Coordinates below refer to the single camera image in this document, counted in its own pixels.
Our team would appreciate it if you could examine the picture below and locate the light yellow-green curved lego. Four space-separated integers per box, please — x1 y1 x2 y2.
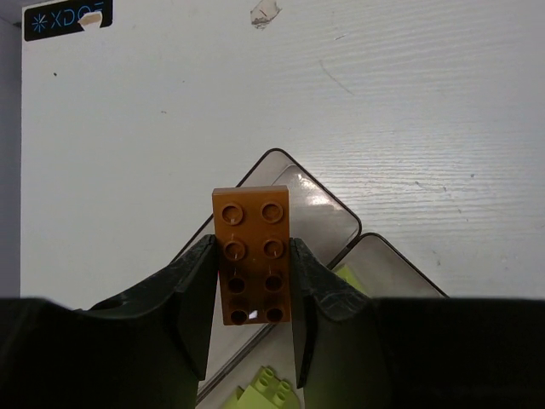
221 366 301 409

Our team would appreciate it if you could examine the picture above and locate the orange 2x4 lego plate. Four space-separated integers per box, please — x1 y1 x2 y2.
212 185 291 325

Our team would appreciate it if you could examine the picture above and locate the light yellow 2x2 lego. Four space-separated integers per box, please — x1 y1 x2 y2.
334 264 368 295

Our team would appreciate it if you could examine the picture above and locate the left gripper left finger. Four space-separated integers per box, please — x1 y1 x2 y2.
1 235 215 408

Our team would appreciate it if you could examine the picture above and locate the small white debris piece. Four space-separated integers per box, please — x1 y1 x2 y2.
250 0 282 29

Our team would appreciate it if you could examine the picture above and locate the clear compartment organizer tray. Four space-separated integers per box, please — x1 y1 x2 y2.
197 148 444 408

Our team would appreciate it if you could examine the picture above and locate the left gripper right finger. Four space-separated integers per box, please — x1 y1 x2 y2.
290 239 544 408

